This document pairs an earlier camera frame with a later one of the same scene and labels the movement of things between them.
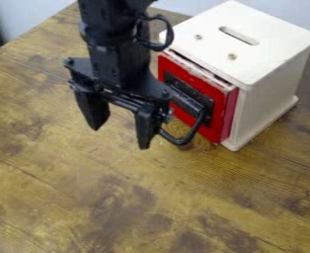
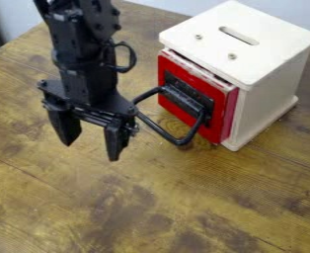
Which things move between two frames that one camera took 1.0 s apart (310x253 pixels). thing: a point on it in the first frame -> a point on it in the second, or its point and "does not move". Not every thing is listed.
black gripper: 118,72 -> 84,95
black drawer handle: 188,94 does not move
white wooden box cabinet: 256,49 does not move
